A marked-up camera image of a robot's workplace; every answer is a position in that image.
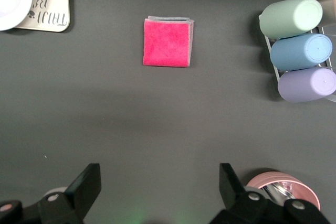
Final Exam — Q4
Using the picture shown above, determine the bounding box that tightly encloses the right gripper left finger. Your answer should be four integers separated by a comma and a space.
65, 163, 102, 219

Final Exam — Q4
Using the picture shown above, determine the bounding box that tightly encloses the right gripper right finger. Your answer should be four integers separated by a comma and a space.
218, 163, 247, 211

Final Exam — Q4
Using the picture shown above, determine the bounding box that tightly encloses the white round plate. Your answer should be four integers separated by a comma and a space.
0, 0, 34, 31

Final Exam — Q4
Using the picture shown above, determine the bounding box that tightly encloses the metal scoop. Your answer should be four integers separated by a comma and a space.
258, 182, 297, 206

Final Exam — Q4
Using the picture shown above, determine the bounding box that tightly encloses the pink bowl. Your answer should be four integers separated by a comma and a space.
246, 170, 321, 210

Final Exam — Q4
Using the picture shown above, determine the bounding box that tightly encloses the purple cup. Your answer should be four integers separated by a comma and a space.
277, 67, 336, 103

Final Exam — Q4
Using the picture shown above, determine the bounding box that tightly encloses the blue cup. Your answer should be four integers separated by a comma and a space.
269, 33, 333, 72

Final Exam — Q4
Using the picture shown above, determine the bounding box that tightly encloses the pink folded cloth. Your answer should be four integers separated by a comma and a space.
142, 16, 195, 68

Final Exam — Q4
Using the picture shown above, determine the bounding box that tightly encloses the green cup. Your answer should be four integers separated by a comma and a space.
258, 0, 323, 40

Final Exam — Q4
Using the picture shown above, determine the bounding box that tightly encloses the beige bear print tray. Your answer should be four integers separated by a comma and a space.
14, 0, 71, 33

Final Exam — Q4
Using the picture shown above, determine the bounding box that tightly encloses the white wire cup holder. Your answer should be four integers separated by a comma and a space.
264, 0, 336, 104

